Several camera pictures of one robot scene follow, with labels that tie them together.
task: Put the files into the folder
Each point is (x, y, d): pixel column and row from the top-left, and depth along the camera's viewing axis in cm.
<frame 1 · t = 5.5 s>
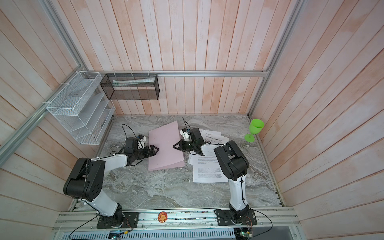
left hand: (154, 152, 95), fingers open
right hand: (172, 146, 94), fingers closed
green plastic goblet: (255, 127, 95), point 16 cm above the table
printed English paper sheet: (208, 168, 92), on the table
Chinese titled paper sheet: (213, 136, 110), on the table
pink file folder: (164, 138, 103), point 5 cm above the table

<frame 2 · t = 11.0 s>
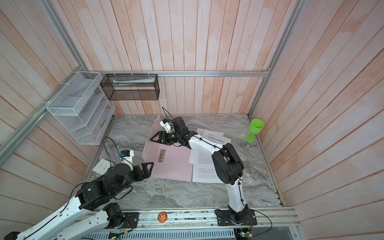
left hand: (146, 169, 71), fingers open
right hand: (153, 141, 83), fingers open
metal folder clip: (161, 155, 99), on the table
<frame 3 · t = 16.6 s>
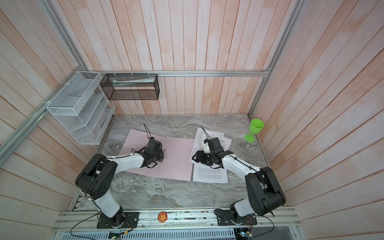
left hand: (160, 155, 96), fingers open
right hand: (195, 158, 89), fingers open
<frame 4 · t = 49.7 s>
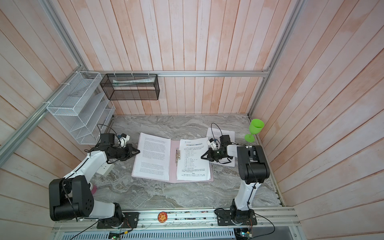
left hand: (139, 153, 86), fingers closed
right hand: (202, 156, 95), fingers closed
printed English paper sheet: (152, 157, 92), point 6 cm above the table
Chinese titled paper sheet: (191, 166, 95), on the table
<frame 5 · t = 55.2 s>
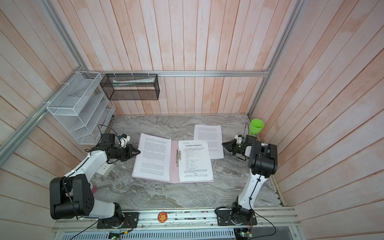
left hand: (139, 154, 86), fingers closed
right hand: (222, 142, 101), fingers closed
underlying white paper sheet: (212, 134, 110), on the table
